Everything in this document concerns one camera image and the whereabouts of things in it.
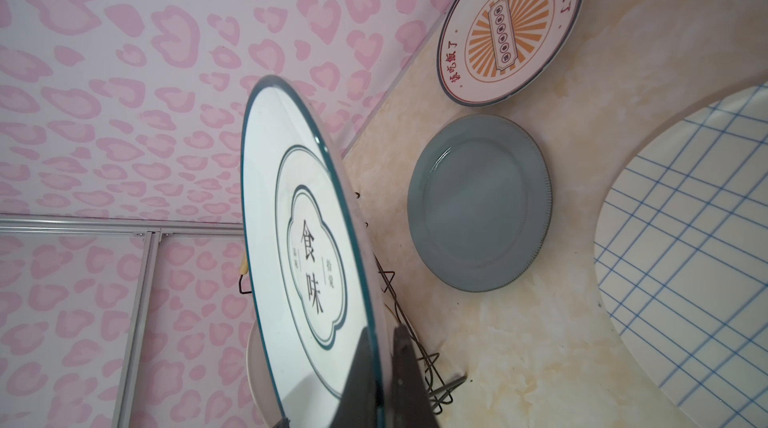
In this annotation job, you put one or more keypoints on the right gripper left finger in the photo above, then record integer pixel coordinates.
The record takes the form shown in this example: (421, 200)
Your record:
(358, 406)

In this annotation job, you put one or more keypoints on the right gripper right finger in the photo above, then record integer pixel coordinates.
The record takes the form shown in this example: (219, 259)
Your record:
(410, 405)

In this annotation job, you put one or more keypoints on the white plate black rim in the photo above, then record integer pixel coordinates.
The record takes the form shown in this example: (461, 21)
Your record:
(314, 279)

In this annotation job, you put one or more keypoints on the grey-blue plate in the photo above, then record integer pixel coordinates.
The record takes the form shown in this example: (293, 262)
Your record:
(479, 203)

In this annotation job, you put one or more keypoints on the pastel abstract pattern plate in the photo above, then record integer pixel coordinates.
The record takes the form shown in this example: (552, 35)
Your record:
(260, 379)

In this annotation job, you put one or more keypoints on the white grid pattern plate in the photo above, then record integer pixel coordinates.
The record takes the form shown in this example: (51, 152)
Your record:
(680, 254)

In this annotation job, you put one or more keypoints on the white plate orange sunburst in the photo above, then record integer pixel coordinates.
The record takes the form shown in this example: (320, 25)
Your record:
(489, 50)

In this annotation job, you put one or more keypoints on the black wire dish rack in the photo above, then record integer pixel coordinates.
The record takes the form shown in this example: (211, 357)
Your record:
(439, 391)

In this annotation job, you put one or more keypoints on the aluminium frame strut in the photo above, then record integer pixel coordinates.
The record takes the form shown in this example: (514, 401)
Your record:
(152, 233)

